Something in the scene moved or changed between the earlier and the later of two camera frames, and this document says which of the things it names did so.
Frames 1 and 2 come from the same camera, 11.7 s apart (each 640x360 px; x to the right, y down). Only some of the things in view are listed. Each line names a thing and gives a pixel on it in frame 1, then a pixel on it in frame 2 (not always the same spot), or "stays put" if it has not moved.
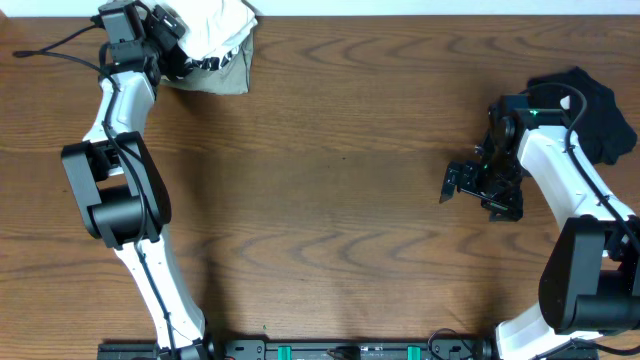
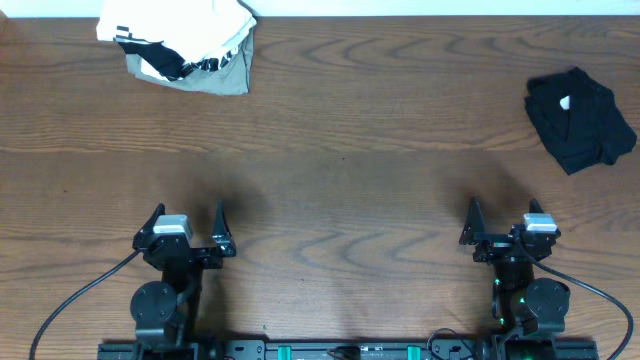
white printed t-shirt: x=213 y=26 stays put
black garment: x=602 y=128 stays put
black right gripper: x=509 y=207 → x=494 y=245
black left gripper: x=176 y=60 → x=189 y=252
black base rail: x=203 y=349 stays put
